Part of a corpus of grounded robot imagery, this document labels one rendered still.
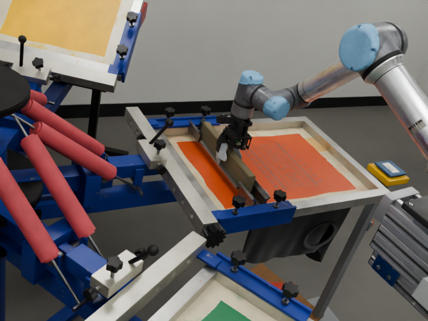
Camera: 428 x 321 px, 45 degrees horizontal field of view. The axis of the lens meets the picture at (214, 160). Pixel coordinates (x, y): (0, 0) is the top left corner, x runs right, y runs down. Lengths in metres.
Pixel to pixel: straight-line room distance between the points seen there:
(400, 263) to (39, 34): 1.54
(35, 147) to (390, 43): 0.93
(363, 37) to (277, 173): 0.79
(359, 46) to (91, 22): 1.18
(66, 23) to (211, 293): 1.25
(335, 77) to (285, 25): 2.81
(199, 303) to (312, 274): 1.76
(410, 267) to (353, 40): 0.67
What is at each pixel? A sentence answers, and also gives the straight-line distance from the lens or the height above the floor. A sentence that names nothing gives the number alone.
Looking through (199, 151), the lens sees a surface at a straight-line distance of 1.97.
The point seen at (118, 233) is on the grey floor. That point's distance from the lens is 2.96.
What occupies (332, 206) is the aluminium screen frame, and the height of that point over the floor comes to 0.98.
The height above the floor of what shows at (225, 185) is 0.95.
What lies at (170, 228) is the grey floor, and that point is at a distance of 3.05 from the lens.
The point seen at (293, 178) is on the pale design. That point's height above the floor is 0.95.
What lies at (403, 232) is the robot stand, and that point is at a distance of 1.58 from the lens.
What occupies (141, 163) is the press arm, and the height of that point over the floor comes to 1.04.
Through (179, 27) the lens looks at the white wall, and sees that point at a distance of 3.90.
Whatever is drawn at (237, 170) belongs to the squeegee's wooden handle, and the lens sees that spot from 1.76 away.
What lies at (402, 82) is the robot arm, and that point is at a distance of 1.35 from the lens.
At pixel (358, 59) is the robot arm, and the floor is 1.59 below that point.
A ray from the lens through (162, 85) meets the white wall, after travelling 4.06.
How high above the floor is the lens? 1.98
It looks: 32 degrees down
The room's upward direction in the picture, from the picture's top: 15 degrees clockwise
